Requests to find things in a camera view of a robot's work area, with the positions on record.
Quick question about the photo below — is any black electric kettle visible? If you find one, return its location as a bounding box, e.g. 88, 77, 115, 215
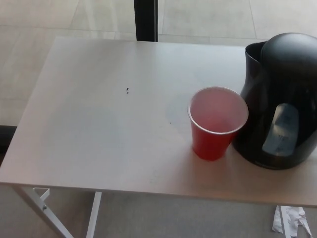
231, 32, 317, 167

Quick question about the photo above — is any red plastic cup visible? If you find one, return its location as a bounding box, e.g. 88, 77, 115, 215
187, 86, 249, 161

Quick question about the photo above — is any white straight table leg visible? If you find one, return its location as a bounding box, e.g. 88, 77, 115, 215
280, 205, 292, 238
85, 191, 103, 238

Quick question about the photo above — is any white slanted table leg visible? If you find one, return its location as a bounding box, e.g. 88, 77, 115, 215
12, 185, 75, 238

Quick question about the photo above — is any crumpled white paper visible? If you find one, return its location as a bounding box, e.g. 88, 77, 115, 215
271, 205, 313, 238

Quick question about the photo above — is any black vertical window post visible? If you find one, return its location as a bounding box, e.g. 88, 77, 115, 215
133, 0, 159, 42

